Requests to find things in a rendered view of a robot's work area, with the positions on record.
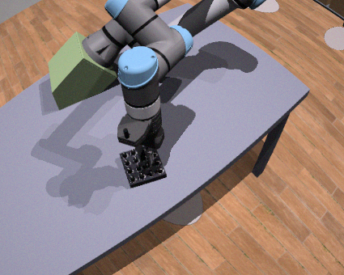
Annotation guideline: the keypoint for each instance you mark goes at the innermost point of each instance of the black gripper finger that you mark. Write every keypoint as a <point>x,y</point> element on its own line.
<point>141,153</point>
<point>150,155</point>

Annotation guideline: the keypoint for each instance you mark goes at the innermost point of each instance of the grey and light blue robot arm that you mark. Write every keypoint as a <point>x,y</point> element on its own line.
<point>140,69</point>

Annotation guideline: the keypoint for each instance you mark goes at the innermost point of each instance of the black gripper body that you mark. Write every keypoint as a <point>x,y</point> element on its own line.
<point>147,131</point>

